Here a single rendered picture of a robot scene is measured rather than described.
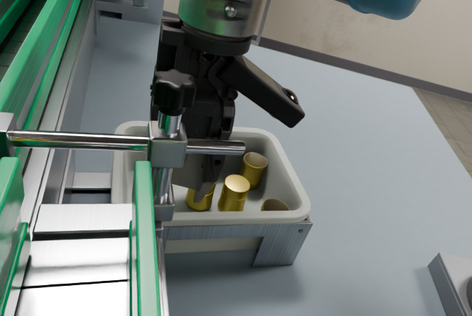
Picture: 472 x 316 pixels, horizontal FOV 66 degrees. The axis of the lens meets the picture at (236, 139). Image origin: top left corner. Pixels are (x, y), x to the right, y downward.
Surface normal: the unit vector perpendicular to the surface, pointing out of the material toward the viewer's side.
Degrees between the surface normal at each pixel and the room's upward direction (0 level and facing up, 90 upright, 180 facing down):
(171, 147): 90
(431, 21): 90
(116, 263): 0
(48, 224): 0
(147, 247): 0
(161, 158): 90
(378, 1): 132
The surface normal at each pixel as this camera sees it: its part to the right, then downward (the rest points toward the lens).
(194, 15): -0.56, 0.37
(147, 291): 0.22, -0.80
